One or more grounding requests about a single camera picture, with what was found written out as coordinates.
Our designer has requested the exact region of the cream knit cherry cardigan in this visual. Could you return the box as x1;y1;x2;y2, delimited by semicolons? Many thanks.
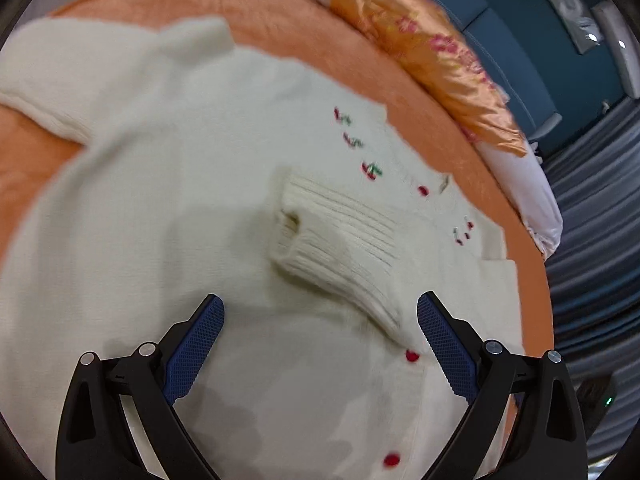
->
0;15;526;480

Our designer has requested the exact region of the grey pleated curtain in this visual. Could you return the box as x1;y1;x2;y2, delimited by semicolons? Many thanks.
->
541;94;640;376

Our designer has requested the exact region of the blue padded headboard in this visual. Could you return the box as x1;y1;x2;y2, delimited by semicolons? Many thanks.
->
434;0;625;156

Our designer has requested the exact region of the orange plush bed blanket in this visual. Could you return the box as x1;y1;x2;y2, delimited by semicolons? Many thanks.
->
0;0;557;480

